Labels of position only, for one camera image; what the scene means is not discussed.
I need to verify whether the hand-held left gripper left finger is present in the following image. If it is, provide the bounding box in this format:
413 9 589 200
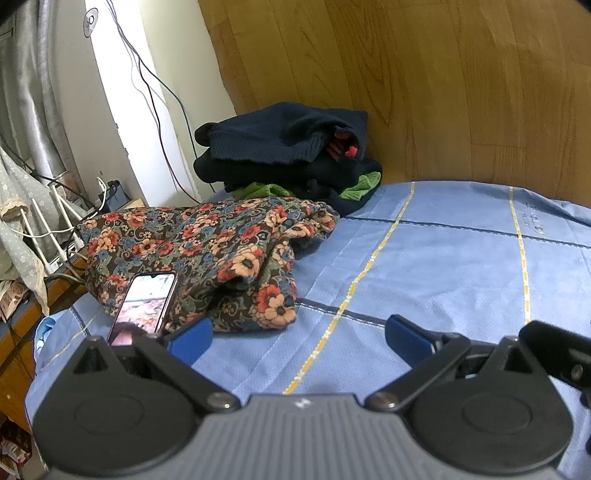
74 315 242 414

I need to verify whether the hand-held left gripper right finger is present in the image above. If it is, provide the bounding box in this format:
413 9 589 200
366 314 537 412

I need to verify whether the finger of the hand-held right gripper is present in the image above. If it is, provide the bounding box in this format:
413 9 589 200
517 320 591 403

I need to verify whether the floral print cloth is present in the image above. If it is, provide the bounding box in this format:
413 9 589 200
78 196 341 334

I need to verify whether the navy red patterned knit sweater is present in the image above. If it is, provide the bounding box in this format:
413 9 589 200
194 102 370 168

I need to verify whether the smartphone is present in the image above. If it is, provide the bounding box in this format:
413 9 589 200
106 272 179 348

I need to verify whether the blue checked bed sheet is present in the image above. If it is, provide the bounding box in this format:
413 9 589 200
25 181 591 480

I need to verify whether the black charger plug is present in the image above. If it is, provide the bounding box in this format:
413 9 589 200
98 178 129 209

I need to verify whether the wooden side table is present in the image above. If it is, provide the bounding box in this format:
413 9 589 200
0 265 91 437

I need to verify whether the white router with antennas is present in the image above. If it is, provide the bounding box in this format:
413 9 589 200
21 170 89 278

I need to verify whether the dark garment with green lining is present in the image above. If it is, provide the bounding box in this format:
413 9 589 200
193 150 384 219

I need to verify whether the pale flowered fabric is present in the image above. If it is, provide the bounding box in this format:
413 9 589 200
0 147 52 319

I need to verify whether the wooden headboard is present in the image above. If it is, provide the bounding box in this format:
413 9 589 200
198 0 591 209

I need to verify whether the grey curtain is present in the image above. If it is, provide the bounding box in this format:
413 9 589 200
0 0 93 186

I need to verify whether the black cable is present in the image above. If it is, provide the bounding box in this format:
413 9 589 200
110 18 200 204

